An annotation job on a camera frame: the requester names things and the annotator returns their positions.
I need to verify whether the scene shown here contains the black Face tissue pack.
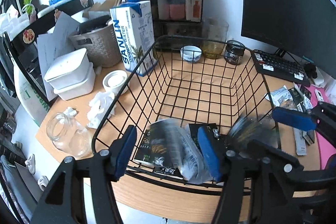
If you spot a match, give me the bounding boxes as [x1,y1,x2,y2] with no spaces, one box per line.
[134,123,219,182]
[227,115,278,151]

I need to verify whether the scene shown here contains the white barcode snack packet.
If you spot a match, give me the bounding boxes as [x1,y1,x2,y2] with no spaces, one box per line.
[150,118,213,185]

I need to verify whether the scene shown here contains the long white powder sachet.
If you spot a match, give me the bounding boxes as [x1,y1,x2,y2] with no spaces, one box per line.
[293,128,307,156]

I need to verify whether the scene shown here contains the white remote control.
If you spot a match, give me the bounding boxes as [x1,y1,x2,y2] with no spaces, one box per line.
[314,89,324,102]

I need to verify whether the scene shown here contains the white power strip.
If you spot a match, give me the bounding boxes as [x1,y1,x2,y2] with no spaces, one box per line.
[310,67,326,88]

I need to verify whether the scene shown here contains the black mechanical keyboard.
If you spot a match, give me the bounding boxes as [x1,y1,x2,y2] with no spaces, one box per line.
[251,50,310,87]

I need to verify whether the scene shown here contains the clear glass jar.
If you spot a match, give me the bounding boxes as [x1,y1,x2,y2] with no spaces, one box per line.
[46,113,92,159]

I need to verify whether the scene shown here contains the dark glass jar black lid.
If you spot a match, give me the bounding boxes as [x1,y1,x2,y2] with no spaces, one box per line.
[224,40,245,65]

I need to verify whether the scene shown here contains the crumpled white tissue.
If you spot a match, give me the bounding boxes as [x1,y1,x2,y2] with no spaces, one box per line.
[87,92,115,129]

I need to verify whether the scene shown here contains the black curved monitor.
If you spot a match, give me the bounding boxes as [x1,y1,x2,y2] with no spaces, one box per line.
[241,0,335,63]

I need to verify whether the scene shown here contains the clear glass with yellow residue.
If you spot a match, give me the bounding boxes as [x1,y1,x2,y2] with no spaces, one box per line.
[201,18,229,60]

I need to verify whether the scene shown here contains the white blue ceramic bowl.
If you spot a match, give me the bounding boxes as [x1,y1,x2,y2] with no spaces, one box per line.
[180,46,202,63]

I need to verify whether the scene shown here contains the white lidded storage boxes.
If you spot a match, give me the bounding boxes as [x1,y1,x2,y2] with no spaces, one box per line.
[44,48,96,101]

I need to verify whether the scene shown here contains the small white round cup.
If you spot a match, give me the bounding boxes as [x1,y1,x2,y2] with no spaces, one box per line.
[102,70,128,95]

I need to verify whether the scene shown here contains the grey woven basket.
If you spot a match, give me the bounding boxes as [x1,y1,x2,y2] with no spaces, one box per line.
[68,15,121,68]

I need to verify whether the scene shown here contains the Sanlin water carton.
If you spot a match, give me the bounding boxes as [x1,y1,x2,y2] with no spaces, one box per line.
[110,0,157,76]

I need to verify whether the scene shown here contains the black wire basket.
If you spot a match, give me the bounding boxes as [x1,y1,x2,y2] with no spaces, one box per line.
[92,36,274,195]

